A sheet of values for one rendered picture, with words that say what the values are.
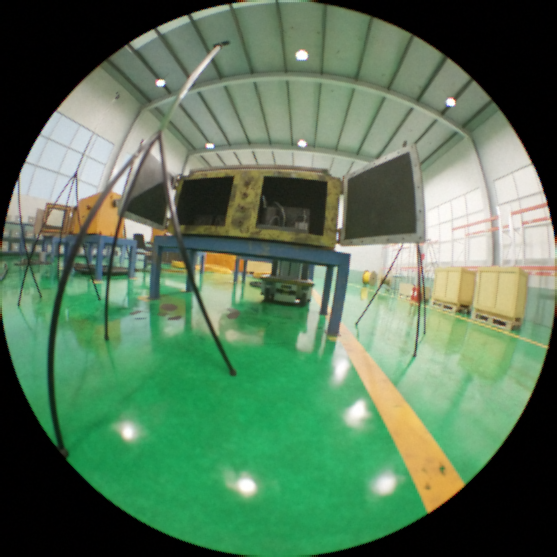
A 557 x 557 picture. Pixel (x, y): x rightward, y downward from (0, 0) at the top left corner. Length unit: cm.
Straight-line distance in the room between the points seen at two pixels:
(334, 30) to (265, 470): 924
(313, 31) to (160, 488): 929
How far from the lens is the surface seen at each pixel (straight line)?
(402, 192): 106
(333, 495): 51
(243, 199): 151
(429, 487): 63
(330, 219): 139
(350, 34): 892
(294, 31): 892
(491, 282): 477
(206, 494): 48
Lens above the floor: 46
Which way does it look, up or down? 3 degrees down
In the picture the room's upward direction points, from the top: 7 degrees clockwise
